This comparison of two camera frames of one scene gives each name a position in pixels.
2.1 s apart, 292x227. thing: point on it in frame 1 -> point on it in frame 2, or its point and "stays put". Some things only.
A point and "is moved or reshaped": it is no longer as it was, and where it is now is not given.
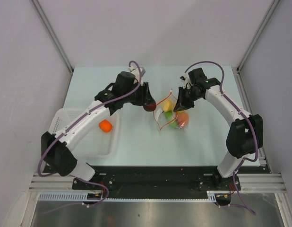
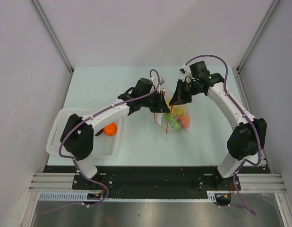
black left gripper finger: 148,98 -> 164,106
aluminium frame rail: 52,183 stays put
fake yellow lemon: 167,106 is moved or reshaped
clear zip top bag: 165,116 is moved or reshaped
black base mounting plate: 162,182 stays put
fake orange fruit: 105,126 is moved or reshaped
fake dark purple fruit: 150,107 is moved or reshaped
